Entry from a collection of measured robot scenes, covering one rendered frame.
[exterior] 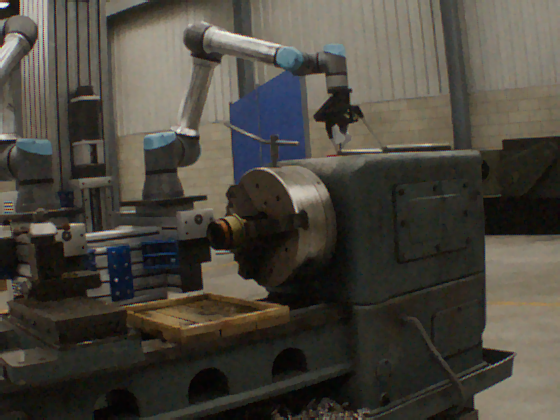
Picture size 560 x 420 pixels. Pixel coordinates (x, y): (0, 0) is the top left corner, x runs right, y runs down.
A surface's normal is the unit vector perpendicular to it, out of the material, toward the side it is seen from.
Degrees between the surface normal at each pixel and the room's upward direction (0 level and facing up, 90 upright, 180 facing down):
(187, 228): 90
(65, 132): 90
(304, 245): 104
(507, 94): 90
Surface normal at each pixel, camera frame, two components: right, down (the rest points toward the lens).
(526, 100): -0.61, 0.08
